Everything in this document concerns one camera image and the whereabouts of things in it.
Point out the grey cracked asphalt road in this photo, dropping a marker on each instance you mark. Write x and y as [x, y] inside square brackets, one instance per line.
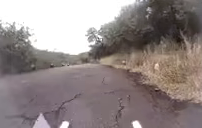
[85, 90]

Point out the distant green hillside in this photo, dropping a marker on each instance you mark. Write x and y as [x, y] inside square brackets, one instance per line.
[55, 57]

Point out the row of trees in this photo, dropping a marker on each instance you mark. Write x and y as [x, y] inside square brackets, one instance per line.
[149, 23]

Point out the robot's own part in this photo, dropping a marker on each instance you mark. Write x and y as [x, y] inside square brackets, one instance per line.
[64, 124]
[136, 124]

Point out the dry tall grass verge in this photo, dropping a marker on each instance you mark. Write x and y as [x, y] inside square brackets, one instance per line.
[175, 70]

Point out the green bush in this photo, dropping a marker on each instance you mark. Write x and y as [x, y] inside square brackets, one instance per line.
[12, 50]

